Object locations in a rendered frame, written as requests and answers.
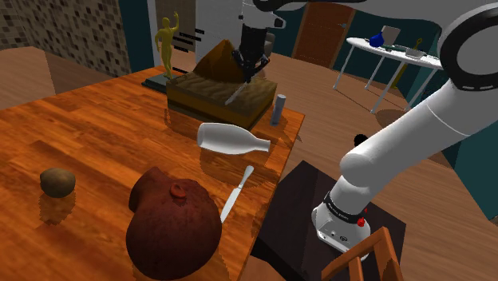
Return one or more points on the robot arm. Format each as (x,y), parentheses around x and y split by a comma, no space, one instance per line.
(412,132)

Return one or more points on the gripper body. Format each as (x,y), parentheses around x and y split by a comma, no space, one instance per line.
(252,41)

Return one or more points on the white bottle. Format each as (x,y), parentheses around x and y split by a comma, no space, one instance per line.
(225,138)

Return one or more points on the small silver knife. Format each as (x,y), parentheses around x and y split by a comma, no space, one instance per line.
(235,94)

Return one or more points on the grey cylinder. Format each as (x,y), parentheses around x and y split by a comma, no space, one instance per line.
(278,111)

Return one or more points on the silver table knife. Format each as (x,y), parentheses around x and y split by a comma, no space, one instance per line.
(233,196)

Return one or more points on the wooden chair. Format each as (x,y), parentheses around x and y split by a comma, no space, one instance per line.
(373,253)

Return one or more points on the brown pyramid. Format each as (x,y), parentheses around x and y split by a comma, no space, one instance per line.
(218,64)

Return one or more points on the yellow human figure statue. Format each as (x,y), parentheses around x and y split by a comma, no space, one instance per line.
(167,43)

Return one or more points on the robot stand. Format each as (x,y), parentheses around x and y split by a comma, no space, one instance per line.
(290,218)

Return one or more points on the brown door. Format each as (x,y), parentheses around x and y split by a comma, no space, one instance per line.
(323,33)

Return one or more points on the brown potato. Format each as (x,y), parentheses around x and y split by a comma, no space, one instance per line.
(57,182)

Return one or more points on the wooden table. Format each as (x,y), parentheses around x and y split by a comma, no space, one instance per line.
(105,128)

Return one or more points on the white round table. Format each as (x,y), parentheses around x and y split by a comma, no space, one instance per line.
(389,50)

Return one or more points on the brown layered box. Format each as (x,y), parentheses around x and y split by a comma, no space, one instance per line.
(202,95)

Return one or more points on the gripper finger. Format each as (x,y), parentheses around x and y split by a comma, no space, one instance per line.
(238,60)
(260,65)

